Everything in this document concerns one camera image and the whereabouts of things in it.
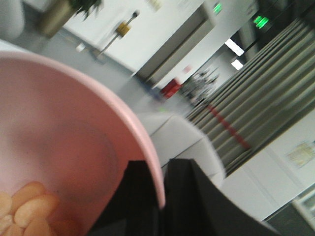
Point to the left grey upholstered chair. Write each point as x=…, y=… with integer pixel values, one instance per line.
x=175, y=137

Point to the potted plant gold pot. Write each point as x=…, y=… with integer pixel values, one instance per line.
x=55, y=17

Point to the grey curtain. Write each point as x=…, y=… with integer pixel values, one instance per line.
x=264, y=98

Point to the red barrier tape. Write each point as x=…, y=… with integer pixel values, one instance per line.
x=232, y=131

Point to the red bin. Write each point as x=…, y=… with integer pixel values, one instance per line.
x=171, y=88

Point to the black right gripper image-left left finger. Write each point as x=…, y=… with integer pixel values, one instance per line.
x=133, y=210

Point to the orange ham slices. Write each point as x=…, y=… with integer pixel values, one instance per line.
x=27, y=212

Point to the black right gripper image-right right finger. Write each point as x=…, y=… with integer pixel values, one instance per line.
x=196, y=207

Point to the pink plastic bowl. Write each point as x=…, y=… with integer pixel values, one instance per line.
x=69, y=132

